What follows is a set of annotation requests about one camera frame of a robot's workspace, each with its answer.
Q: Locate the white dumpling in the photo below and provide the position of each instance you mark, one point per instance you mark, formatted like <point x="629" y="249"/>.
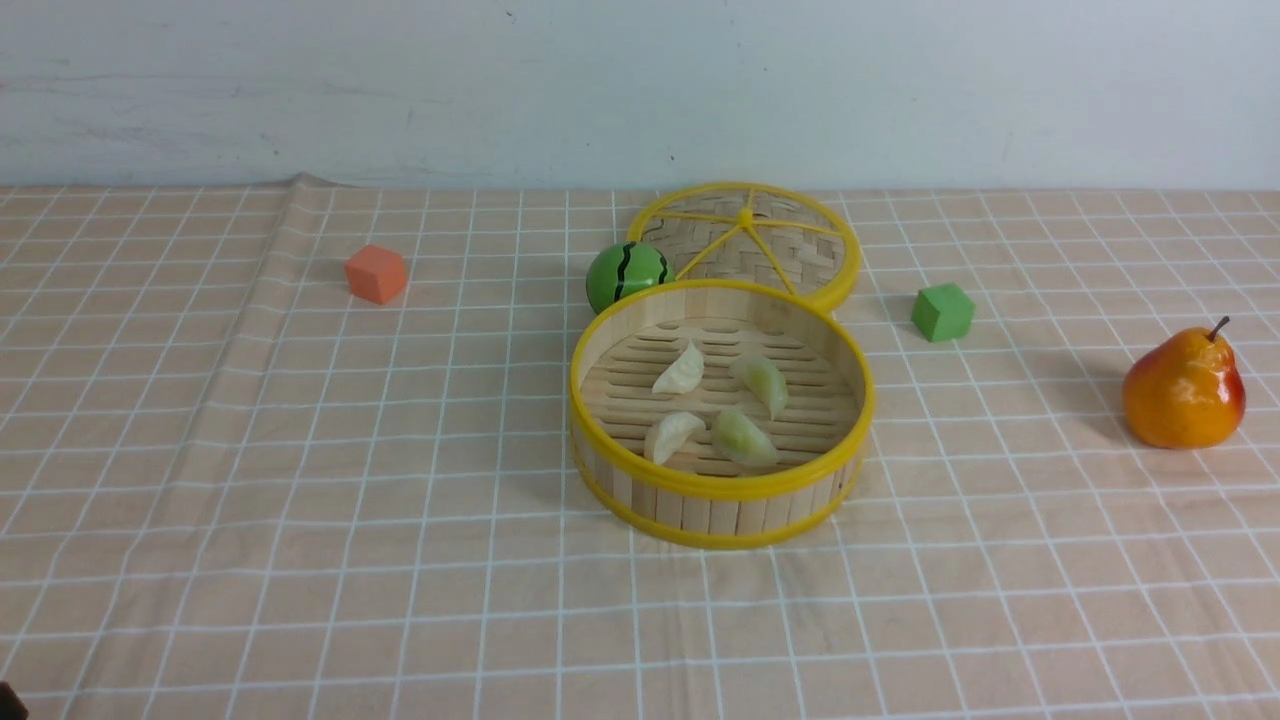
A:
<point x="684" y="374"/>
<point x="669" y="434"/>

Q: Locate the greenish dumpling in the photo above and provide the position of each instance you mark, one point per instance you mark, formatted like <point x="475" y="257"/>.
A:
<point x="764" y="379"/>
<point x="735" y="436"/>

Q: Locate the bamboo steamer tray yellow rim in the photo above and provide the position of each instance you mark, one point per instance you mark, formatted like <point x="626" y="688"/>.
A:
<point x="700" y="498"/>

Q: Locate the bamboo steamer lid yellow rim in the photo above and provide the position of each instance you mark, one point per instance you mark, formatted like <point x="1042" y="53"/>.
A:
<point x="756" y="233"/>

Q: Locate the green watermelon toy ball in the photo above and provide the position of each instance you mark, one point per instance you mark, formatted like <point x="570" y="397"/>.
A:
<point x="622" y="269"/>

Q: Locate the orange foam cube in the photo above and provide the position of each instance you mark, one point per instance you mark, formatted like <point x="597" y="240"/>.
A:
<point x="376" y="274"/>

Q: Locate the green foam cube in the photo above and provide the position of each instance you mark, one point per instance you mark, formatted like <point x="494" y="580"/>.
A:
<point x="943" y="312"/>

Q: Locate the checkered beige tablecloth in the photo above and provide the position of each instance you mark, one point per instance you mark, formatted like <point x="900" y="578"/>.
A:
<point x="232" y="490"/>

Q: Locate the orange yellow toy pear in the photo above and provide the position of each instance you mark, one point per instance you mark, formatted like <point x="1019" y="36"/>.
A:
<point x="1186" y="393"/>

